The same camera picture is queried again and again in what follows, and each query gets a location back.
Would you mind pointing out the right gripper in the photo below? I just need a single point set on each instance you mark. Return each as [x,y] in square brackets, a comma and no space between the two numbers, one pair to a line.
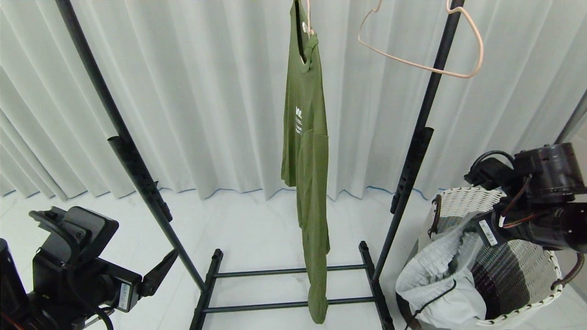
[541,227]

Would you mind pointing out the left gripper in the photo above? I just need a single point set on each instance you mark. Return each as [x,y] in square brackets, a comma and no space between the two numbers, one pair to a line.
[78,288]

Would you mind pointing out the pale grey shorts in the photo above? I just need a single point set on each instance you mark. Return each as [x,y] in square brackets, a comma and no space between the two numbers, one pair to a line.
[440,275]

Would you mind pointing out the green long-sleeved shirt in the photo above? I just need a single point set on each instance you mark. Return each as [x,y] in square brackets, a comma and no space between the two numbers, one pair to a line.
[307,183]

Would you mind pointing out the pink clothes hanger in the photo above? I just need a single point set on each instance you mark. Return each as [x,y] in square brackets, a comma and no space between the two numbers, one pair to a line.
[481,55]
[308,16]

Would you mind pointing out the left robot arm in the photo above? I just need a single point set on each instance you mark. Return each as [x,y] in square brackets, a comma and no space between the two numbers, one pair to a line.
[11,293]

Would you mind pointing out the white laundry basket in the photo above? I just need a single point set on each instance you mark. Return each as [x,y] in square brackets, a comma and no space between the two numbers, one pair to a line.
[458,201]

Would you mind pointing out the black clothes rack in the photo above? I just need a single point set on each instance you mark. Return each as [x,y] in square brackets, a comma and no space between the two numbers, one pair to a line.
[133,160]

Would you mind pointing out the white curtain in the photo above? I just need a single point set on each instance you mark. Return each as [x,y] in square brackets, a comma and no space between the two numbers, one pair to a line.
[183,91]

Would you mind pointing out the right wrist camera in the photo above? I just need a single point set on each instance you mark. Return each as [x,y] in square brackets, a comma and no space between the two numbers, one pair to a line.
[490,176]

